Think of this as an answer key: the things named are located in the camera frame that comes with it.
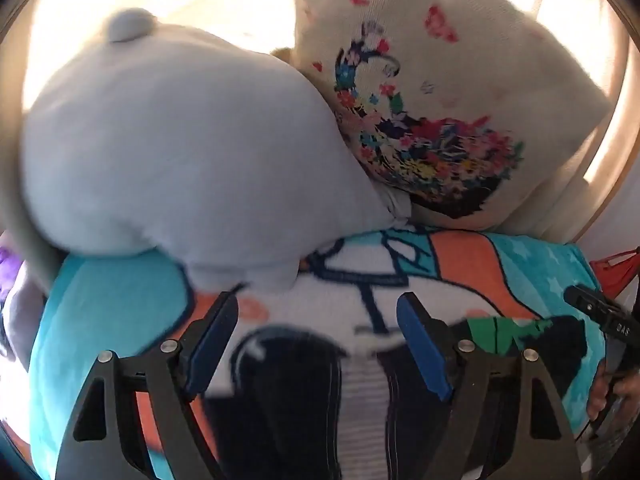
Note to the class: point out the wooden bed frame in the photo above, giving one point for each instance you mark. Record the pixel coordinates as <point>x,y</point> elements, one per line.
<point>607,160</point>

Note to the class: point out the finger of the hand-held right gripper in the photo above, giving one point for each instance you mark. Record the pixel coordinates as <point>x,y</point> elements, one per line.
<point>585,302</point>

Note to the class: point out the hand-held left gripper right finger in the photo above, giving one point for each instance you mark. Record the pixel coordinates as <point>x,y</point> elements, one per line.
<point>422,352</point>

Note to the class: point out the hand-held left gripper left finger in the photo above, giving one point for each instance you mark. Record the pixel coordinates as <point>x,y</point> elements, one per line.
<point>210,347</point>

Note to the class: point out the red cloth item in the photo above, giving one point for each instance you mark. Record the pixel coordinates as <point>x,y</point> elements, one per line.
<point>617,267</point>

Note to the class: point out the purple soft toy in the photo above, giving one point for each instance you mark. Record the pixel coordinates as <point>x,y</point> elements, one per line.
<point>17,310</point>

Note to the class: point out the printed cartoon blanket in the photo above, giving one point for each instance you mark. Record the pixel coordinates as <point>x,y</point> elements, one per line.
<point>125,300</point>

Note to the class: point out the dark pants with striped lining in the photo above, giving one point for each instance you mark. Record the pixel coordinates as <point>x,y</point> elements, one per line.
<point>300,415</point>

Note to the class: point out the cream floral cushion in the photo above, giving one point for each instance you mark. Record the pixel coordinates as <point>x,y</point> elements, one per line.
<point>450,85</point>

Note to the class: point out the person's right hand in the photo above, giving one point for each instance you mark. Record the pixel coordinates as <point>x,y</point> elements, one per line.
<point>596,390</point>

